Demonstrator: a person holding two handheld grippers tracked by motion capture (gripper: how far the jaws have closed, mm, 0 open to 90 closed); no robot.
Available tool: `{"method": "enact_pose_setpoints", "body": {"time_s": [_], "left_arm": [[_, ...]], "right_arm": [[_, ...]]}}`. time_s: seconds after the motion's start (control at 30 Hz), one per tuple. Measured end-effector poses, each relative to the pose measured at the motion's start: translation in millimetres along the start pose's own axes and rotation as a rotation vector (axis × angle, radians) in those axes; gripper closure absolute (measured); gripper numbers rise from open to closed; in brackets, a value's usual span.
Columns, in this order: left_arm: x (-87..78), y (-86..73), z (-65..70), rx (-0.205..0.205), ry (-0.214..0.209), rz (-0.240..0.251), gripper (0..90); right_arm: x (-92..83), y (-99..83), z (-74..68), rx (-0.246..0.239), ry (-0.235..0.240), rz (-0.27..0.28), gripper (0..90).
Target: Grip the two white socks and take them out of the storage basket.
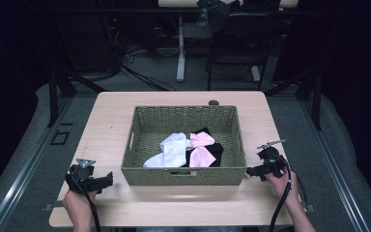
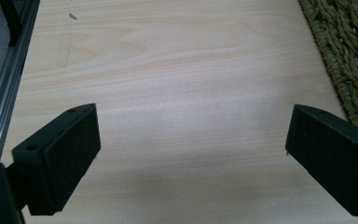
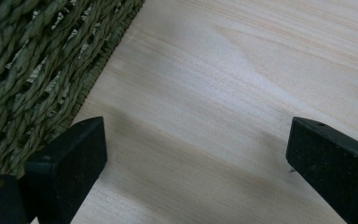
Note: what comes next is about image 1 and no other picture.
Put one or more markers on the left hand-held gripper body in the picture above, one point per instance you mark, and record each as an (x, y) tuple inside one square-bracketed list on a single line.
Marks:
[(83, 179)]

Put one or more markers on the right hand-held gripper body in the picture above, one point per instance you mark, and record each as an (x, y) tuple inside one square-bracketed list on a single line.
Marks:
[(272, 161)]

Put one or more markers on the person's left hand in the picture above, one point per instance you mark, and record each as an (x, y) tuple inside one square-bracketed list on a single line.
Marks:
[(77, 203)]

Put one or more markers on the person's right hand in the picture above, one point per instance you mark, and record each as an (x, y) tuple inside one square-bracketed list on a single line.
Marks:
[(281, 186)]

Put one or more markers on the black sock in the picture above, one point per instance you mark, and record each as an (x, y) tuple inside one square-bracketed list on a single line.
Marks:
[(203, 130), (218, 151)]

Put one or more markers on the green woven basket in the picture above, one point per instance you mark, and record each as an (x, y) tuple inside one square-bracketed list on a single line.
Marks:
[(148, 141)]

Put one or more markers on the pink sock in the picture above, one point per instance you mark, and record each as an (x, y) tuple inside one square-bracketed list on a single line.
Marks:
[(202, 139), (201, 158)]

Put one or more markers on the white sock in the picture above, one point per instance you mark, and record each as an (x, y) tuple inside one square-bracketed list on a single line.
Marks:
[(169, 158), (174, 140)]

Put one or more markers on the dark round table grommet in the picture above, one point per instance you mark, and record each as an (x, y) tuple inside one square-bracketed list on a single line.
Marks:
[(213, 102)]

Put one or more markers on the black metal stand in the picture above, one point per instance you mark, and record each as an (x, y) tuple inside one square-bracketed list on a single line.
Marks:
[(316, 96), (54, 96)]

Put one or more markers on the white desk leg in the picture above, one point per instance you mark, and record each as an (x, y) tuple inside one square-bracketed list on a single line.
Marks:
[(181, 51), (255, 73)]

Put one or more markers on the black chair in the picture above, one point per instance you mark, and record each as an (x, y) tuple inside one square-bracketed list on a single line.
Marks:
[(238, 42)]

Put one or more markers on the dark cloth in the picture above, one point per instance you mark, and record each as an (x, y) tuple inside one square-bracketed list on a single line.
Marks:
[(214, 13)]

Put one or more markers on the light desk top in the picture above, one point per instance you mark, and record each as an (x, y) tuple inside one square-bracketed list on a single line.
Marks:
[(177, 3)]

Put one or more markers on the black floor socket frame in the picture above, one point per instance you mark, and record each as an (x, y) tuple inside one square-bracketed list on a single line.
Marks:
[(60, 138)]

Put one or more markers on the metal floor rail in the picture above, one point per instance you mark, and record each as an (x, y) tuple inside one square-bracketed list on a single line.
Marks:
[(29, 167), (335, 167)]

